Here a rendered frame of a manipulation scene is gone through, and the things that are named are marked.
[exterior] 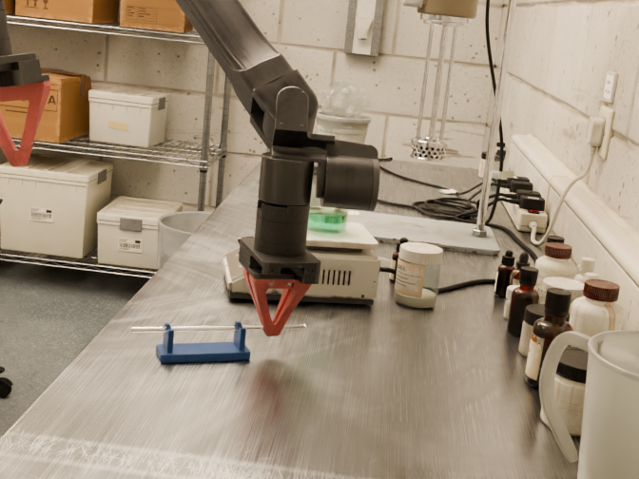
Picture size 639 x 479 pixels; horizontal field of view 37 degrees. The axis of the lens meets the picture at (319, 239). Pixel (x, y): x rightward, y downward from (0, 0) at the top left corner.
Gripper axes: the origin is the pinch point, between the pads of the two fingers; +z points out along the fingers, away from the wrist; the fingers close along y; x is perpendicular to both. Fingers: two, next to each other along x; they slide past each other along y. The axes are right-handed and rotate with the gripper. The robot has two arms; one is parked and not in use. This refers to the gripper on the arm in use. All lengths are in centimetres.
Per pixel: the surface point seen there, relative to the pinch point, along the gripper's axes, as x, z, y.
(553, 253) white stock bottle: -42.8, -6.0, 10.7
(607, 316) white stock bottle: -35.8, -4.7, -11.4
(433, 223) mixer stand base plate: -50, 2, 60
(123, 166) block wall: -25, 36, 286
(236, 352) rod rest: 4.4, 2.2, -1.6
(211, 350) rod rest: 7.0, 2.2, -0.8
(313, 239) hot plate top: -10.4, -5.6, 17.6
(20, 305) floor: 15, 79, 238
